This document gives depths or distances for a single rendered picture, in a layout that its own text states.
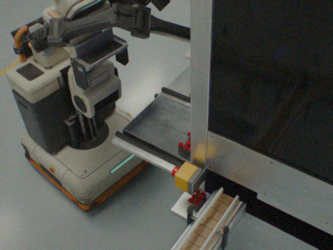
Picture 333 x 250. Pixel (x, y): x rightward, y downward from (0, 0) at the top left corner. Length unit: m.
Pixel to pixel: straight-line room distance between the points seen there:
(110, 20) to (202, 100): 0.47
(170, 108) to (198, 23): 0.83
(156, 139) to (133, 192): 0.98
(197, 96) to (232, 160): 0.25
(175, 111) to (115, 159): 0.75
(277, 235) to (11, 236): 1.66
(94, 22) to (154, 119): 0.52
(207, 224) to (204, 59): 0.58
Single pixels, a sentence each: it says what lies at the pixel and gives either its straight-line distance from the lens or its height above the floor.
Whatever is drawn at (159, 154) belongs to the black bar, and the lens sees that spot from 1.71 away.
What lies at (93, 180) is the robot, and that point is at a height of 0.27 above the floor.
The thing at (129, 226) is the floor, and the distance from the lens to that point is 2.59.
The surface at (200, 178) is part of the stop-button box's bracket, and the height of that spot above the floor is 1.01.
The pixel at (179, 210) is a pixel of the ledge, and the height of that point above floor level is 0.88.
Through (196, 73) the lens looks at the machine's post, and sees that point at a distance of 1.25.
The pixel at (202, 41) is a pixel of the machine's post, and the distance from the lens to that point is 1.17.
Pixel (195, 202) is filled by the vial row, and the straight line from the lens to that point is 1.54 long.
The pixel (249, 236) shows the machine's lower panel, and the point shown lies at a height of 0.74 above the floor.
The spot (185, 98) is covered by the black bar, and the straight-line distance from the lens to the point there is 1.95.
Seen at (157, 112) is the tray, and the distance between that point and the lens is 1.91.
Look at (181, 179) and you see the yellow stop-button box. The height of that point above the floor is 1.02.
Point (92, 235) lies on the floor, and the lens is 2.60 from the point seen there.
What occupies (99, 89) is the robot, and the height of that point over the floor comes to 0.80.
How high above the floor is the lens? 2.19
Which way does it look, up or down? 45 degrees down
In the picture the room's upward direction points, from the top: 4 degrees counter-clockwise
